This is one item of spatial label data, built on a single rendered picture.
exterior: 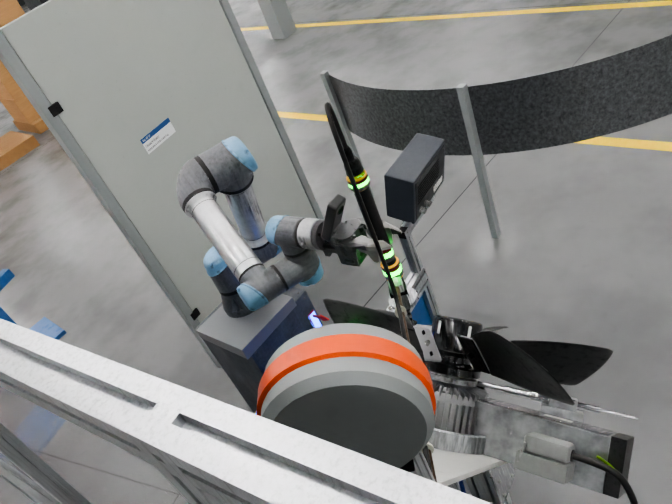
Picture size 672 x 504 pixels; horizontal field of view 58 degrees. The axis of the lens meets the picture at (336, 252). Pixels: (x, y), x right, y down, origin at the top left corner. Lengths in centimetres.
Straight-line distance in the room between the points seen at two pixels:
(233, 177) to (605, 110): 204
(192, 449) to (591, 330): 279
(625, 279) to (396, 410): 283
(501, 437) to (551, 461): 14
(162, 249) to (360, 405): 271
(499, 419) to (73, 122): 216
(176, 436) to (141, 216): 273
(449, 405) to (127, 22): 230
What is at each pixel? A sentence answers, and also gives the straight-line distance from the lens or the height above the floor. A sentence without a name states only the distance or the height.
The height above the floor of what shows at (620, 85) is 79.
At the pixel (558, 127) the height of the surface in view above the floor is 65.
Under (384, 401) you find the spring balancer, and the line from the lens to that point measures 51.
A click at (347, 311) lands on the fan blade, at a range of 135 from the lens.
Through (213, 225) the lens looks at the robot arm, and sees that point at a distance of 161.
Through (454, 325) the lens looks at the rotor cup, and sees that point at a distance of 146.
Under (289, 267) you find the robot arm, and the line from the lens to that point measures 151.
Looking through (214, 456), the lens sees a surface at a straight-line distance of 36.
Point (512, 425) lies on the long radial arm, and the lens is 144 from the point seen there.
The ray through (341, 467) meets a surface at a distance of 32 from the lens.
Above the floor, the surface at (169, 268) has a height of 71.
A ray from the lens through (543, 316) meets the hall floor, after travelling 316.
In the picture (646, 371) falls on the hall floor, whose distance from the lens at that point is 293.
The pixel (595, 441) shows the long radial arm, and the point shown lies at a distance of 139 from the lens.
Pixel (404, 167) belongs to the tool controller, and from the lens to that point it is 208.
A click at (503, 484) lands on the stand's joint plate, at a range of 177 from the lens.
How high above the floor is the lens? 231
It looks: 36 degrees down
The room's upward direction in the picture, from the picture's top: 24 degrees counter-clockwise
